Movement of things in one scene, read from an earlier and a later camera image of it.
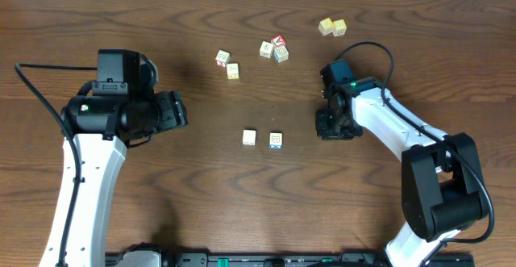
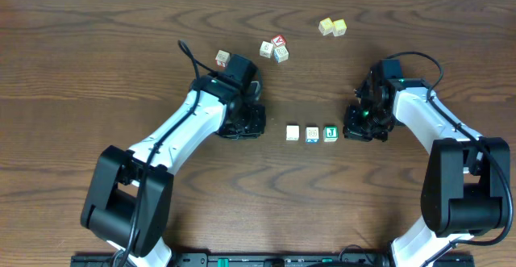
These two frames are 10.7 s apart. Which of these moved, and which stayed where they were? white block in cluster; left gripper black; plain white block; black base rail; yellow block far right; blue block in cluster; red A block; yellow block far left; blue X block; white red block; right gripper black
Moved: plain white block; right gripper black; blue X block; left gripper black
Stayed: white block in cluster; white red block; yellow block far right; red A block; blue block in cluster; black base rail; yellow block far left
